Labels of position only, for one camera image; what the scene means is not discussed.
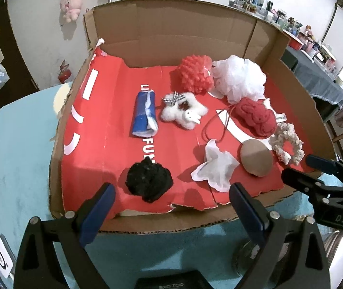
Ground round tan powder puff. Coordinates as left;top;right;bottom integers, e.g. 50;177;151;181
240;139;273;177

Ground cream knitted scrunchie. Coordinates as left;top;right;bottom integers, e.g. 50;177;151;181
269;122;305;166

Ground white tissue cloth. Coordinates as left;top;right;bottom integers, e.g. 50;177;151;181
190;139;240;192

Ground white mesh bath pouf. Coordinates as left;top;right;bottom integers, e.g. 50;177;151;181
209;55;267;105

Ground white fluffy plush hair clip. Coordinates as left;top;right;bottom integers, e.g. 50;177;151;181
160;91;209;130

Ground black fluffy scrunchie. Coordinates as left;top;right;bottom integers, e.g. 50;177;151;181
125;157;173;204

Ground red knobbly bath sponge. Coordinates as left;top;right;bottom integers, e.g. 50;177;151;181
176;55;214;94

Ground dark glass jar metal lid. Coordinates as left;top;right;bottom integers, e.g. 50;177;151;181
322;230;343;289

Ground white power bank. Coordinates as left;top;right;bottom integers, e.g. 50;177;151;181
0;234;16;281

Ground small glass jar yellow beads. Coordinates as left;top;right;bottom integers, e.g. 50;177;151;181
232;241;291;277

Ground table with grey cloth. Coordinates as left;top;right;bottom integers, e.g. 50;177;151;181
281;45;343;122

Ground red bowl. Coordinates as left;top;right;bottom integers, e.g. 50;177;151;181
289;38;304;51

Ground teal table cloth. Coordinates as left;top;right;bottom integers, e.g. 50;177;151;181
0;84;247;288

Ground cardboard box red lining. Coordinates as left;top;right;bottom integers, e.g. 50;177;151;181
49;0;335;234

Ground pink plush on wall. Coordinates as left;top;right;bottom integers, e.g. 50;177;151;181
60;0;83;23

